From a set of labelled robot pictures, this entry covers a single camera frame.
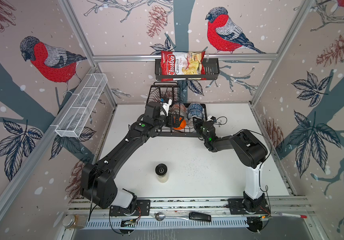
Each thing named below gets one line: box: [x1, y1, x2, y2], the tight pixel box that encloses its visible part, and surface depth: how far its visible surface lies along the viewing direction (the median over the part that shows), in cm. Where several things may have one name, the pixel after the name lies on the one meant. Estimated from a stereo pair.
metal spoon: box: [154, 212, 189, 221], surface depth 72 cm
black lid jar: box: [155, 163, 169, 183], surface depth 77 cm
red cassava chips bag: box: [160, 50, 207, 82], surface depth 90 cm
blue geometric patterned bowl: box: [187, 103, 203, 112], surface depth 113 cm
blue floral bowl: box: [187, 110, 204, 121], surface depth 109 cm
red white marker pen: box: [279, 212, 308, 219], surface depth 72 cm
